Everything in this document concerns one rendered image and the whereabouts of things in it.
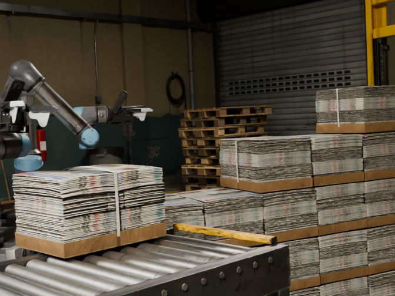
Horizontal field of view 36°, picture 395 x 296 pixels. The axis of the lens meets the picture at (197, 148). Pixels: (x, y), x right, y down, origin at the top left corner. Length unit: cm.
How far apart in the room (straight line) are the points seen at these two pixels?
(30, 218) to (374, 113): 180
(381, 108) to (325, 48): 725
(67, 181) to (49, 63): 813
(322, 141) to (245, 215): 52
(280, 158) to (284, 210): 23
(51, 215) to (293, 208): 131
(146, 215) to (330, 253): 126
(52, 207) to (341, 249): 161
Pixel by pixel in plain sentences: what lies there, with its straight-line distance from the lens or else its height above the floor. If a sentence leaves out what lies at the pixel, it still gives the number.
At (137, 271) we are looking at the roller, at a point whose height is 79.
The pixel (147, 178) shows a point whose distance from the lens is 189.
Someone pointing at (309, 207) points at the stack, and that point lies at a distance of 283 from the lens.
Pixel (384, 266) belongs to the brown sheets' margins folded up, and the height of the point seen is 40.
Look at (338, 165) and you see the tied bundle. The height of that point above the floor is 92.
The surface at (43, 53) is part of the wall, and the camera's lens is 978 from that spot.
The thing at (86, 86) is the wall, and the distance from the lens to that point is 1014.
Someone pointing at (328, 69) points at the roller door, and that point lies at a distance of 1024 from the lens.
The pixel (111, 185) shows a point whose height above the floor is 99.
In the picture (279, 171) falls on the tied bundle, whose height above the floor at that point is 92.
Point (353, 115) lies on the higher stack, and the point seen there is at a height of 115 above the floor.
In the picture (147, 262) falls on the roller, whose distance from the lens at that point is 167.
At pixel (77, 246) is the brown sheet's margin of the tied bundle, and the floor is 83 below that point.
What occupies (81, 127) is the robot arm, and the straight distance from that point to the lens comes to 265.
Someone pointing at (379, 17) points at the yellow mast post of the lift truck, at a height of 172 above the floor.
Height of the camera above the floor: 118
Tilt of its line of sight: 3 degrees down
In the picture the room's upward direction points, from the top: 3 degrees counter-clockwise
